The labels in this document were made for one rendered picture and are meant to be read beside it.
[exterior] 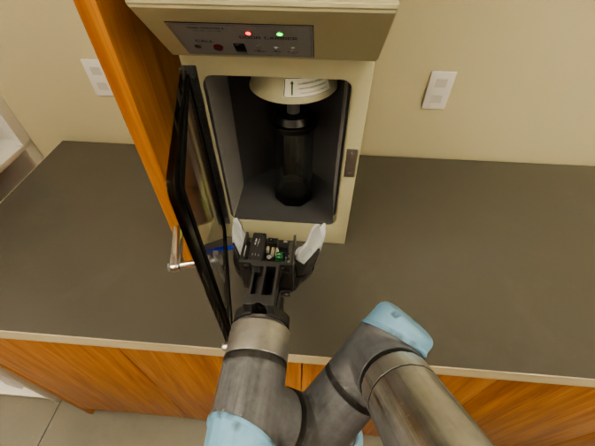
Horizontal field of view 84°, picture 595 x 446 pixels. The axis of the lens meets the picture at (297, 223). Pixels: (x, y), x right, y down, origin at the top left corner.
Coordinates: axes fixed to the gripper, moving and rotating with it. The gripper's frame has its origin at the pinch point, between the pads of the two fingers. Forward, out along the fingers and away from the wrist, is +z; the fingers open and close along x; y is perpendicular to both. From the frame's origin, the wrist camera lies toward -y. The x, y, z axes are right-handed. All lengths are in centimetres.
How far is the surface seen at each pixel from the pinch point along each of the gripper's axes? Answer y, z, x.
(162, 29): 27.0, 9.0, 15.9
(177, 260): 1.3, -10.2, 14.4
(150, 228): -25.3, 18.2, 39.1
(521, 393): -46, -10, -59
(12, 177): -46, 59, 122
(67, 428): -119, -16, 93
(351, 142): 5.5, 17.1, -12.1
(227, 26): 27.8, 8.1, 6.8
